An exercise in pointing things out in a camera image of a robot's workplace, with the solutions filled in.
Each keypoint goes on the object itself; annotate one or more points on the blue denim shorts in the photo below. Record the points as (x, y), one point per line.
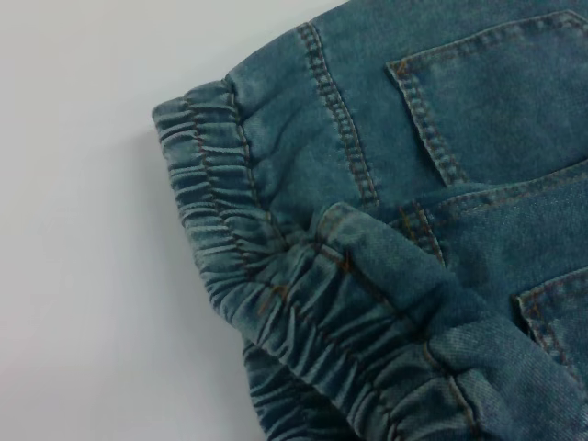
(367, 229)

